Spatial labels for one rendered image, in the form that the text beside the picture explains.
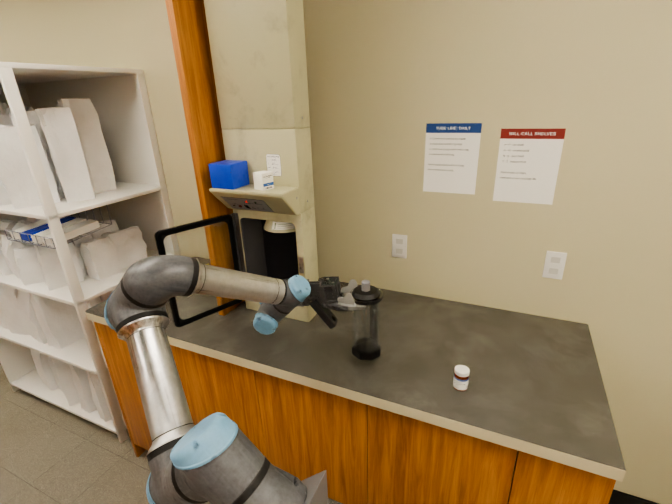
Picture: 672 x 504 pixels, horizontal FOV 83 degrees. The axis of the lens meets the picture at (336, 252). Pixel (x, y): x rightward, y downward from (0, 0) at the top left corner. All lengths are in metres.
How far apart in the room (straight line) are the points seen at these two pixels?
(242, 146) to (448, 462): 1.28
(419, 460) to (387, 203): 1.02
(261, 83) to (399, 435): 1.26
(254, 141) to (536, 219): 1.11
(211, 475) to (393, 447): 0.78
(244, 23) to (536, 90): 1.02
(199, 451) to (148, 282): 0.38
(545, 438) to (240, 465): 0.82
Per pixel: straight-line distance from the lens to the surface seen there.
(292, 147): 1.40
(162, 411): 0.94
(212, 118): 1.61
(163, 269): 0.95
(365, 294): 1.21
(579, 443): 1.30
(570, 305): 1.83
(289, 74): 1.38
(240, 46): 1.49
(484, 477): 1.42
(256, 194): 1.38
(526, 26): 1.63
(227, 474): 0.79
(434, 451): 1.39
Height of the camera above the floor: 1.80
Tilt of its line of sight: 22 degrees down
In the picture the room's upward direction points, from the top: 2 degrees counter-clockwise
